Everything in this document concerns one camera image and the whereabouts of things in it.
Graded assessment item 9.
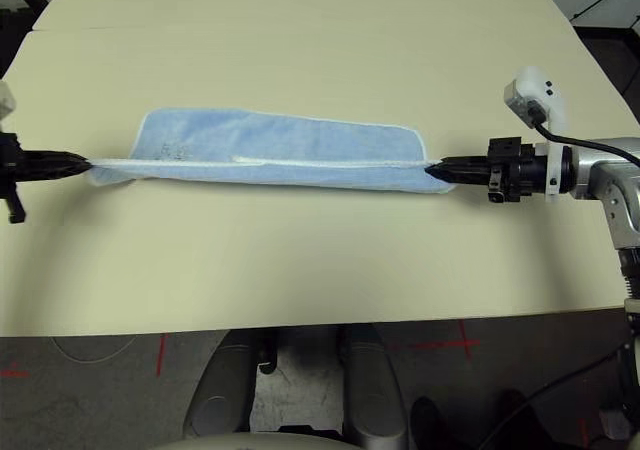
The black foam floor mat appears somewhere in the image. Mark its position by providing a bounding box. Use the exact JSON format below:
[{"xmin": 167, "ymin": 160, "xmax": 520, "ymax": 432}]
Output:
[
  {"xmin": 0, "ymin": 4, "xmax": 37, "ymax": 77},
  {"xmin": 572, "ymin": 24, "xmax": 640, "ymax": 102}
]

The red tape line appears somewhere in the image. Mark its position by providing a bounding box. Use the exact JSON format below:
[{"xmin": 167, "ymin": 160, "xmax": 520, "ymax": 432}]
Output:
[{"xmin": 156, "ymin": 333, "xmax": 170, "ymax": 377}]

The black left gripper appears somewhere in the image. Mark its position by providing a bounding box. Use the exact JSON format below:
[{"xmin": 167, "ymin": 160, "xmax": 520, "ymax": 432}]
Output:
[{"xmin": 0, "ymin": 131, "xmax": 94, "ymax": 225}]

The grey robot right leg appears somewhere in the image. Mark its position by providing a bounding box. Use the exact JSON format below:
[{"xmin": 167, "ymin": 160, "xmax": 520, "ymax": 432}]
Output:
[{"xmin": 341, "ymin": 323, "xmax": 407, "ymax": 450}]

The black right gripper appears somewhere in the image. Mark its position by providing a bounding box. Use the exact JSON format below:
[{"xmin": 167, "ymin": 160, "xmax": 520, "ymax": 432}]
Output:
[{"xmin": 424, "ymin": 136, "xmax": 552, "ymax": 205}]

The light blue towel white trim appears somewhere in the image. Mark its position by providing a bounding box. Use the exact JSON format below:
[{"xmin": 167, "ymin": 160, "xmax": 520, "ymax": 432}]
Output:
[{"xmin": 87, "ymin": 105, "xmax": 454, "ymax": 195}]

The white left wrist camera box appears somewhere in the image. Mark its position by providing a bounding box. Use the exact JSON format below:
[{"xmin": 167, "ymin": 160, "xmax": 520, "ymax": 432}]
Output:
[{"xmin": 0, "ymin": 81, "xmax": 17, "ymax": 120}]

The grey robot torso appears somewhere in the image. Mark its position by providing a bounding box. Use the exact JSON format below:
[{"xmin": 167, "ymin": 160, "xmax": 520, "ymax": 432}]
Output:
[{"xmin": 153, "ymin": 429, "xmax": 362, "ymax": 450}]

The thin white floor cable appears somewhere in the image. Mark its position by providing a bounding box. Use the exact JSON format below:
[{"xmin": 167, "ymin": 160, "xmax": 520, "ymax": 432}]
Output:
[{"xmin": 49, "ymin": 336, "xmax": 146, "ymax": 367}]

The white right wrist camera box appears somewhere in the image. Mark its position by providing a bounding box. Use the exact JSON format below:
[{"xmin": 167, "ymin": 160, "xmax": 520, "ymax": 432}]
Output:
[{"xmin": 502, "ymin": 64, "xmax": 572, "ymax": 205}]

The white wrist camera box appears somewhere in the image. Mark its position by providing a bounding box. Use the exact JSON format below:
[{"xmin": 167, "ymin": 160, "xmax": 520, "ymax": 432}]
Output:
[
  {"xmin": 0, "ymin": 81, "xmax": 17, "ymax": 120},
  {"xmin": 502, "ymin": 64, "xmax": 572, "ymax": 205}
]

